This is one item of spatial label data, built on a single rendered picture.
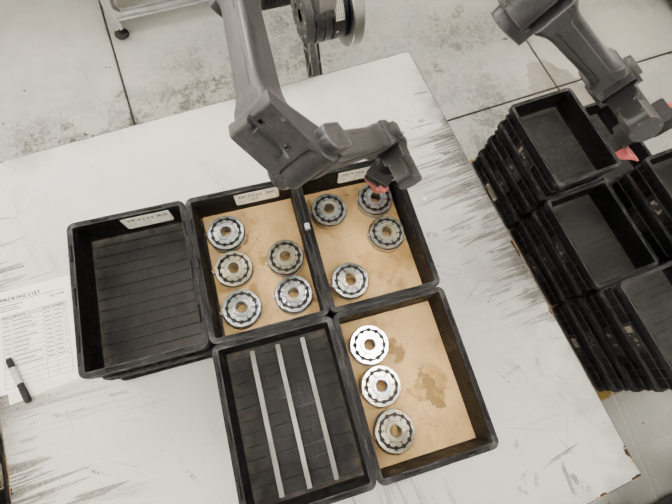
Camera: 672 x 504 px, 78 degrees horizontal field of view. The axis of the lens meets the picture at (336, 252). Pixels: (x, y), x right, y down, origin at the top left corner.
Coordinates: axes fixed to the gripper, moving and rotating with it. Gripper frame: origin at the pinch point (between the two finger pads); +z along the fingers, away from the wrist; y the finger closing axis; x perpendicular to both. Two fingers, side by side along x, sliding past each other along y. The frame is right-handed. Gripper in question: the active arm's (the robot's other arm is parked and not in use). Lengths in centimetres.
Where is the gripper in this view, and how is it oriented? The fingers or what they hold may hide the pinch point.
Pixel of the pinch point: (382, 182)
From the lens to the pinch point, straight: 116.0
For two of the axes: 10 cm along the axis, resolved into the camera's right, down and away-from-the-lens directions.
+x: -8.0, -5.8, 1.5
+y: 6.0, -7.5, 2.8
